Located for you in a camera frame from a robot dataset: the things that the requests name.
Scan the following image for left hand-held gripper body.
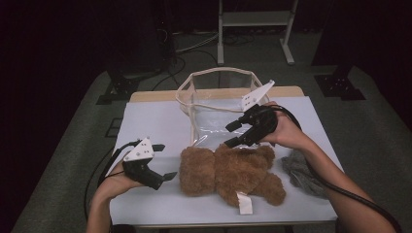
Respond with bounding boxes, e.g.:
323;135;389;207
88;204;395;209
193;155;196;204
121;137;164;191

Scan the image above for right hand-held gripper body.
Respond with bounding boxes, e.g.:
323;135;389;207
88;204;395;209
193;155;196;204
241;80;279;147

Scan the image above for clear plastic bag beige trim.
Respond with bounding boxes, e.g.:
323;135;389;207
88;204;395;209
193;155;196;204
175;66;271;150

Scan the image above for brown teddy bear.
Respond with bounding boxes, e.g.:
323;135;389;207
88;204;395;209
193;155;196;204
179;144;287;216

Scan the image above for grey fuzzy doll garment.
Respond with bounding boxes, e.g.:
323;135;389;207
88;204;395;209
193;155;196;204
281;149;328;199

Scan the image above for person's right hand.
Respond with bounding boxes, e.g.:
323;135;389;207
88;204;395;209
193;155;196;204
260;101;312;151

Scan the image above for person's left hand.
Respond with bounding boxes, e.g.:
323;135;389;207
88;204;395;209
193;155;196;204
96;161;144;202

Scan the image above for white table cover sheet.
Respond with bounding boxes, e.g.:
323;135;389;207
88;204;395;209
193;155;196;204
109;95;344;226

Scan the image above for black floor plate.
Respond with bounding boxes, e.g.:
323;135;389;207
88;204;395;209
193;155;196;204
105;117;124;139

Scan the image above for wooden table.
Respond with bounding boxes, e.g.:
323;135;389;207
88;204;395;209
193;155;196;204
108;85;344;229

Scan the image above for black stand with base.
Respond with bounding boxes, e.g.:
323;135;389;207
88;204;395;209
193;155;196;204
312;0;367;101
95;0;176;105

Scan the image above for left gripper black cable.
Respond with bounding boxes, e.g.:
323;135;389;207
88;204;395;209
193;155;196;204
85;139;144;224

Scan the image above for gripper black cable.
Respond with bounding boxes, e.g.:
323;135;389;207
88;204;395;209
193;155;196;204
85;139;144;224
275;105;402;233

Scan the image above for cables on floor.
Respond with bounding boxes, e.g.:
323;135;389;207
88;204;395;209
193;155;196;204
152;28;222;91

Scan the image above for white metal stand frame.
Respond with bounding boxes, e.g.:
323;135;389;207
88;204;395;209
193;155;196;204
217;0;299;66

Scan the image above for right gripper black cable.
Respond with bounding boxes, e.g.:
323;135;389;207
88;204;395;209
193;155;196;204
275;105;402;233

